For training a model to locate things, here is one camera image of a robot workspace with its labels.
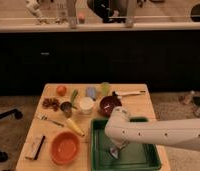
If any orange fruit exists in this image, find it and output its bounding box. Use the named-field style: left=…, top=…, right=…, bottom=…
left=56, top=85, right=67, bottom=96

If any white cup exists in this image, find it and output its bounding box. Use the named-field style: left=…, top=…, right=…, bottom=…
left=79, top=97, right=94, bottom=115

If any metal fork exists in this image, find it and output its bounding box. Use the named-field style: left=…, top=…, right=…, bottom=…
left=38, top=115, right=64, bottom=127

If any grey towel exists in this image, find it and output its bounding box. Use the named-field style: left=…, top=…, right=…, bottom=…
left=109, top=147, right=119, bottom=159

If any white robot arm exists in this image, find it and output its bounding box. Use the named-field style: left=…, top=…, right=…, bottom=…
left=105, top=106, right=200, bottom=151

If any orange plastic bowl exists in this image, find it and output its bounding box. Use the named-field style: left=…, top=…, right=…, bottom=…
left=50, top=131, right=80, bottom=165

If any black and white eraser block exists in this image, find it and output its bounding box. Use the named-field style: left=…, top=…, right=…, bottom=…
left=25, top=134, right=45, bottom=160

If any dark red bowl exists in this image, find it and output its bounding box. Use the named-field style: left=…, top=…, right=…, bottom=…
left=99, top=96, right=122, bottom=117

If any small metal cup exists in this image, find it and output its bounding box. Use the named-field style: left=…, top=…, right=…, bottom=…
left=60, top=101, right=72, bottom=113

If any white handled brush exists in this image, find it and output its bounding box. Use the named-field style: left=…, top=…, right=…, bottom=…
left=112, top=90, right=145, bottom=97

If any green plastic tray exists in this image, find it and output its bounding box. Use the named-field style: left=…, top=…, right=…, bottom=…
left=90, top=119, right=161, bottom=171

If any black office chair base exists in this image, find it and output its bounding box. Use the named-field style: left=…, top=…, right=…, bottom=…
left=0, top=109, right=24, bottom=171

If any green vegetable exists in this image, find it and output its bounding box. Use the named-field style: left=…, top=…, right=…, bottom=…
left=70, top=89, right=78, bottom=104

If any dark cabinet counter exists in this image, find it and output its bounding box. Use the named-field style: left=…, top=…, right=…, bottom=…
left=0, top=30, right=200, bottom=95

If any light green cup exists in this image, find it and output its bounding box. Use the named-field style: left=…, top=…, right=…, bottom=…
left=100, top=82, right=110, bottom=96

